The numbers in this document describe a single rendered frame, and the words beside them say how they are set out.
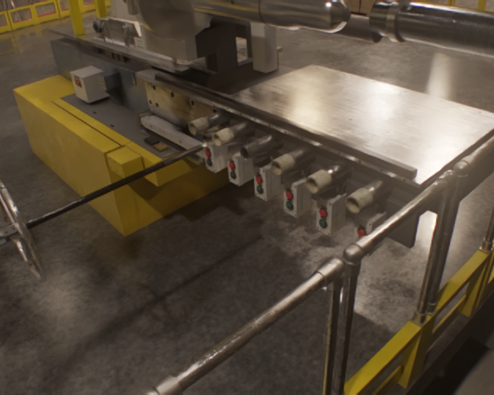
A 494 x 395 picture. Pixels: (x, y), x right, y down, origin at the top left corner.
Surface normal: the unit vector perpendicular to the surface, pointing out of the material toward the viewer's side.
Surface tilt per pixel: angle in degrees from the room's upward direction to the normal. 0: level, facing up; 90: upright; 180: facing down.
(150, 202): 90
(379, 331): 0
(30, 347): 0
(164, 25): 90
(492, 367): 0
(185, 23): 90
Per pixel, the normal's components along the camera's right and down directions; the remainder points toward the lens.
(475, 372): -0.07, -0.84
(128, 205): 0.65, 0.37
